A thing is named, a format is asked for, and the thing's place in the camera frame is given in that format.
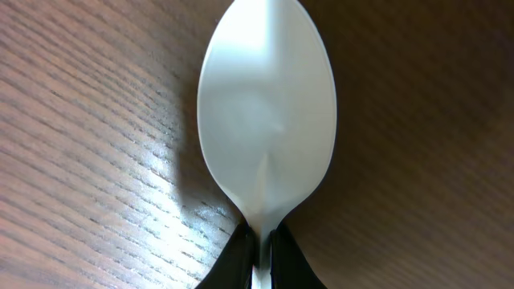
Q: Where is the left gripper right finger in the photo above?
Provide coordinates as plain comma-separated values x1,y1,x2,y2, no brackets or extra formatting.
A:
271,222,327,289

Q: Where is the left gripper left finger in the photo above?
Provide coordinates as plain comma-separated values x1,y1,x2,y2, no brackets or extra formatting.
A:
196,222,256,289

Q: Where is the white plastic spoon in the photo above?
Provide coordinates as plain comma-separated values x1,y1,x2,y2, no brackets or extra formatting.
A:
197,0,337,288

